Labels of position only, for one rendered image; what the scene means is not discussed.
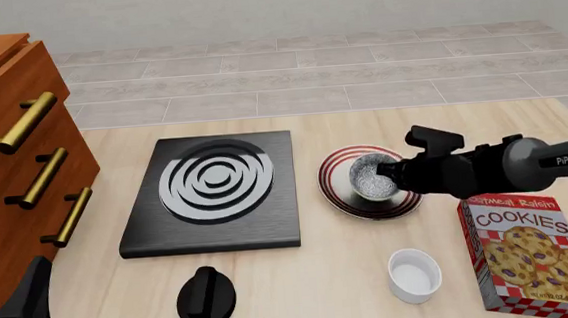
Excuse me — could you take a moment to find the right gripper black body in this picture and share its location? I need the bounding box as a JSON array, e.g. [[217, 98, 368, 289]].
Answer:
[[396, 150, 476, 205]]

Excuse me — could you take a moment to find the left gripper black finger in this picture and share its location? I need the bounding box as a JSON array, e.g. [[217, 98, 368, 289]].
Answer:
[[0, 253, 58, 318]]

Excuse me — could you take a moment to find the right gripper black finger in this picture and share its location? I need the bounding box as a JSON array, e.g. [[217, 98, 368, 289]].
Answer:
[[375, 160, 404, 184]]

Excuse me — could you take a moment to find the black patterned bowl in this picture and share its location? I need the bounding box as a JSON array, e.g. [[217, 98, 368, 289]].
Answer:
[[347, 151, 408, 202]]

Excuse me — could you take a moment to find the plate with red rings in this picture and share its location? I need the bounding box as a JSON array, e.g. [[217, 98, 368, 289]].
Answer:
[[315, 140, 426, 226]]

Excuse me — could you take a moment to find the white ramekin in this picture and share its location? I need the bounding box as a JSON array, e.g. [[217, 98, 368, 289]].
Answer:
[[386, 245, 445, 308]]

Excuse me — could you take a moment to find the flat black stove plate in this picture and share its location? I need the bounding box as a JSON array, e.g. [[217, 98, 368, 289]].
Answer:
[[110, 128, 303, 261]]

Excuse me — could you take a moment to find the red cookies box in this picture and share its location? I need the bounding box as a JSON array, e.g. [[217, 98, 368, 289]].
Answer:
[[455, 187, 568, 318]]

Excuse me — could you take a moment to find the wooden drawer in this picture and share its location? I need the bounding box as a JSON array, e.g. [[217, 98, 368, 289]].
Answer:
[[0, 38, 77, 188], [0, 84, 94, 259], [0, 125, 112, 318]]

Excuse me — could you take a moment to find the round black stove knob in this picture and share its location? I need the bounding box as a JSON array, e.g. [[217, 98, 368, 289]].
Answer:
[[173, 263, 239, 318]]

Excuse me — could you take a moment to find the brass drawer handle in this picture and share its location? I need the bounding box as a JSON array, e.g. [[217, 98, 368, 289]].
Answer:
[[37, 185, 98, 250], [0, 91, 62, 157], [1, 146, 73, 213]]

